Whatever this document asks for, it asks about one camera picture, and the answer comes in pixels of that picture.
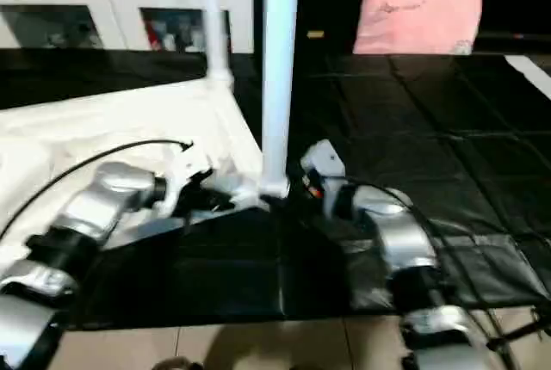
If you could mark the white plastic table leg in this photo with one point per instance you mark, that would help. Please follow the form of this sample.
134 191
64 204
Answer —
280 69
215 17

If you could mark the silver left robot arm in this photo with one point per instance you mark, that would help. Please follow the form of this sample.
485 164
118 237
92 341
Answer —
77 224

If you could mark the black work mat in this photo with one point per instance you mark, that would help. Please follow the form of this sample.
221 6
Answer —
430 146

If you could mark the small yellow label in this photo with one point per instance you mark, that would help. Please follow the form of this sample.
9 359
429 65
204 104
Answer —
315 34

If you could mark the pink printed pillow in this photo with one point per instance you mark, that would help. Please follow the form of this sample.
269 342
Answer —
420 19

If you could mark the white glass-door cabinet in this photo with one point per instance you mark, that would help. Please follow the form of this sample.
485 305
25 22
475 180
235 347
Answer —
103 0

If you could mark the black tripod stand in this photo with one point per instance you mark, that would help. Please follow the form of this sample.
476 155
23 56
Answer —
521 336

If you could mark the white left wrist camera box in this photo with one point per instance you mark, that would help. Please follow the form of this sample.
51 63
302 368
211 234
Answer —
185 172

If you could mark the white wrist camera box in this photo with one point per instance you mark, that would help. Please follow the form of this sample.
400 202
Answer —
185 172
323 159

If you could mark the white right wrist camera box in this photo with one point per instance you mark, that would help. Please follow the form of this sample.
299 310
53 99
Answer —
323 159

